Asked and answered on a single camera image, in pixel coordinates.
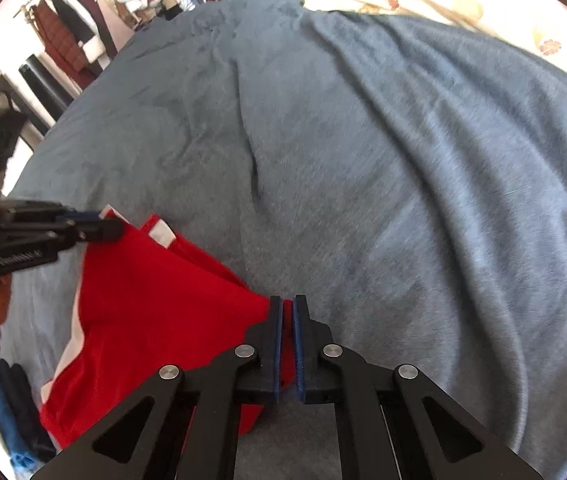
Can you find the grey-blue blanket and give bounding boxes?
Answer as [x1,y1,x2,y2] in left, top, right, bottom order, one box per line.
[0,0,567,480]

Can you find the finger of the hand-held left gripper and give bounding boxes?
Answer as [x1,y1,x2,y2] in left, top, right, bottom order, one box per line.
[50,219,125,252]
[60,211,114,226]

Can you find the black cylindrical tower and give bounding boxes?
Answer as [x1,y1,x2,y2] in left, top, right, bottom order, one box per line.
[18,55,71,121]

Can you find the red shorts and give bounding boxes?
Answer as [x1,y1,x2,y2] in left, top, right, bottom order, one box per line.
[38,204,297,451]

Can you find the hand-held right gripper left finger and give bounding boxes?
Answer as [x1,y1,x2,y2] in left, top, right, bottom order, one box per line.
[30,296,284,480]

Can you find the cream patterned pillow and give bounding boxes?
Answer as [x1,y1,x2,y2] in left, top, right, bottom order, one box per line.
[303,0,567,68]

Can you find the black coat stand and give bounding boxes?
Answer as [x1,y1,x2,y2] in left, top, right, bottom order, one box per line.
[0,57,49,151]

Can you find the dark navy folded garment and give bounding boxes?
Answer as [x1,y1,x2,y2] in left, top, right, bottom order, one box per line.
[0,361,58,463]

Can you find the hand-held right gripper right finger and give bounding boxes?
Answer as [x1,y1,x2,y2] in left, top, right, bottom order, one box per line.
[293,295,544,480]

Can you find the row of hanging clothes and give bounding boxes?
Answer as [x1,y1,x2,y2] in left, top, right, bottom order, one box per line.
[26,0,224,91]

